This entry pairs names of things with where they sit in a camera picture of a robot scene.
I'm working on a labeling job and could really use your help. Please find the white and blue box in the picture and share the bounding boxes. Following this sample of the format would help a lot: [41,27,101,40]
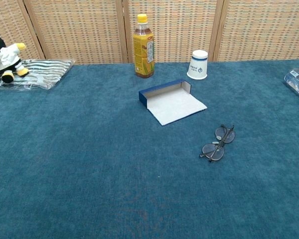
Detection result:
[139,79,208,126]

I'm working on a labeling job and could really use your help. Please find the black eyeglasses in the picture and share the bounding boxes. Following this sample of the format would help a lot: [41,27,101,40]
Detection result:
[198,124,236,163]

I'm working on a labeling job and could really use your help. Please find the yellow tea bottle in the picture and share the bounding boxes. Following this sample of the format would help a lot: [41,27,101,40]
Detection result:
[133,13,155,79]

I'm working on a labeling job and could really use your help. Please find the white paper cup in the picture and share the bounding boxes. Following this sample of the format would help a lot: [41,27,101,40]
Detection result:
[186,49,208,80]

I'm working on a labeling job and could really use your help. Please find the blue carpet table cover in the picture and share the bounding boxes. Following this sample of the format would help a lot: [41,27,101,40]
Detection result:
[0,59,299,239]

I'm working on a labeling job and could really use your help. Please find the striped clear plastic bag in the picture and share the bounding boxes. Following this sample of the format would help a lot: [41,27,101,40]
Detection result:
[0,59,75,92]

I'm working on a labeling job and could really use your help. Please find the woven folding screen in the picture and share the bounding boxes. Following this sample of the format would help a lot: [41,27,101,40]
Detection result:
[0,0,299,66]

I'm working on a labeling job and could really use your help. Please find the black white plush toy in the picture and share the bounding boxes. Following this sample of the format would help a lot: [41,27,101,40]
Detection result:
[0,33,30,84]

